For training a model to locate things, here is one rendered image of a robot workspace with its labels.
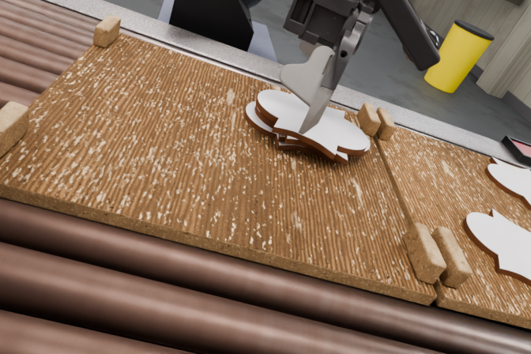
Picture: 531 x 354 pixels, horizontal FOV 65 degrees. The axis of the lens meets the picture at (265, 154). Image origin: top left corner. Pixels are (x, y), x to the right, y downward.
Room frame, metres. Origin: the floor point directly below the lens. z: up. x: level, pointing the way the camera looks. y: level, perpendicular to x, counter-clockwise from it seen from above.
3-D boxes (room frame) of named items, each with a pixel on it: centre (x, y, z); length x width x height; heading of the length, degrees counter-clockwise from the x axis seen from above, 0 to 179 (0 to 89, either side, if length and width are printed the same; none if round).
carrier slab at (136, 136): (0.43, 0.04, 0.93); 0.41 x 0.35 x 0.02; 103
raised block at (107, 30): (0.51, 0.26, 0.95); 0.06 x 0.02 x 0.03; 13
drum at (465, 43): (4.83, -1.48, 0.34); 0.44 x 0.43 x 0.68; 110
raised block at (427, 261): (0.34, -0.18, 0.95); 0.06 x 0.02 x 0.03; 13
